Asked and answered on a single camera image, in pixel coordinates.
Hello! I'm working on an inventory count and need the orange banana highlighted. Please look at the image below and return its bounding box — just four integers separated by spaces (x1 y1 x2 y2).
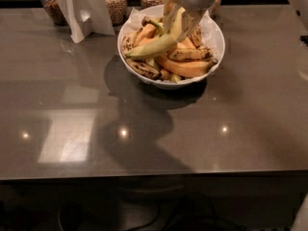
134 24 196 49
156 55 218 77

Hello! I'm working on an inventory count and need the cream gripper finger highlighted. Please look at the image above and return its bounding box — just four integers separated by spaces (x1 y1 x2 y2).
163 0 180 33
177 8 205 41

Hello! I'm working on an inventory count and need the spotted banana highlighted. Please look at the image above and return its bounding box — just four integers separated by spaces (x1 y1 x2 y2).
120 32 161 80
190 26 202 48
167 47 213 62

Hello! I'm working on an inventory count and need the white paper bowl liner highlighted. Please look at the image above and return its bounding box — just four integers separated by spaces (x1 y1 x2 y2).
117 5 225 90

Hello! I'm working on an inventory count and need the white ceramic bowl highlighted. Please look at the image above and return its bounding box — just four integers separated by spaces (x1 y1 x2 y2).
117 5 225 90

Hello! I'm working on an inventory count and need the white folded paper stand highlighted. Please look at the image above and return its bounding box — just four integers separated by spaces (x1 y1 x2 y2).
56 0 115 43

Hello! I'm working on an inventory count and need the spotted banana front left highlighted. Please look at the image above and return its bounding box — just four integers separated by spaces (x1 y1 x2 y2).
120 32 161 80

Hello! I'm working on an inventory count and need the orange banana front right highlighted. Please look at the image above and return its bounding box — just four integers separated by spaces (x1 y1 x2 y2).
156 55 218 77

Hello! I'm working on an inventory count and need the glass jar of grains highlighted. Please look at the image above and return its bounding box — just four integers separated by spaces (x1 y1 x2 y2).
105 0 127 25

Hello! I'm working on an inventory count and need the black cable under table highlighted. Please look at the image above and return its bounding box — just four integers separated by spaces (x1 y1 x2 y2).
57 192 251 231

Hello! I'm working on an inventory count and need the green-yellow banana with sticker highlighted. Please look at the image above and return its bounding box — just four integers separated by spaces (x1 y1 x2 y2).
125 8 186 61

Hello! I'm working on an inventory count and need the spotted banana at back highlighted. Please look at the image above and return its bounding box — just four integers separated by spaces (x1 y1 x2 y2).
190 26 202 48

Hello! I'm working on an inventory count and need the spotted banana centre right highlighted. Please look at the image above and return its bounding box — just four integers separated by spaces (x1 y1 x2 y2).
167 47 213 62

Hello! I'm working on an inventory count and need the glass jar far right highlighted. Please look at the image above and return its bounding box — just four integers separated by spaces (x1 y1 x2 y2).
210 0 222 18

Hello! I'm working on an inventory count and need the orange banana at left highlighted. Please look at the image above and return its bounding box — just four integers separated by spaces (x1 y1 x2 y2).
134 24 196 49

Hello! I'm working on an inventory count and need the glass jar far left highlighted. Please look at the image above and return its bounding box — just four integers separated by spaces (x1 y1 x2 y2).
40 0 67 26

